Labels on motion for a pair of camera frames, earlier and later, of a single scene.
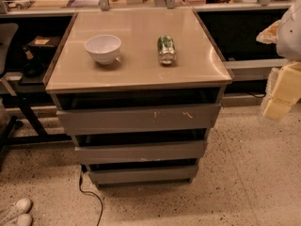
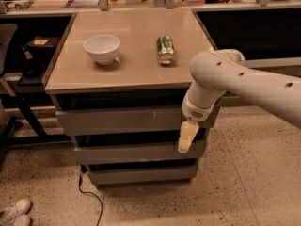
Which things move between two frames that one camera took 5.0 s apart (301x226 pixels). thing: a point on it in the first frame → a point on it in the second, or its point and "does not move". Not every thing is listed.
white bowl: [103, 47] does not move
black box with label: [41, 49] does not move
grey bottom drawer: [172, 174] does not move
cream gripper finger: [286, 91] → [190, 127]
